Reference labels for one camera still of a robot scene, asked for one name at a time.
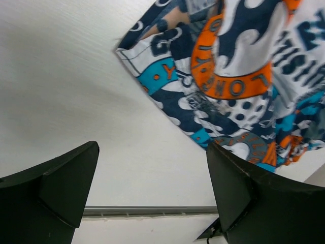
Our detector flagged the colourful patterned shorts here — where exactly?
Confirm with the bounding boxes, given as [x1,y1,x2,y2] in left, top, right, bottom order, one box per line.
[116,0,324,171]

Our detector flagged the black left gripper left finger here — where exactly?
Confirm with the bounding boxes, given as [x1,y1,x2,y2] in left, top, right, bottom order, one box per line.
[1,141,99,244]

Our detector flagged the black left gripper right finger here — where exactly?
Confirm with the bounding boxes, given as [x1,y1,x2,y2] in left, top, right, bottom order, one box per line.
[207,143,324,243]

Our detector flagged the aluminium table edge rail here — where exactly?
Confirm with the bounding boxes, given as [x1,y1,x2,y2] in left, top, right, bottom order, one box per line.
[83,206,218,218]

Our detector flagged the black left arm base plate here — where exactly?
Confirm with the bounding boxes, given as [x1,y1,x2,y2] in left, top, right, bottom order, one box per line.
[196,218,223,244]

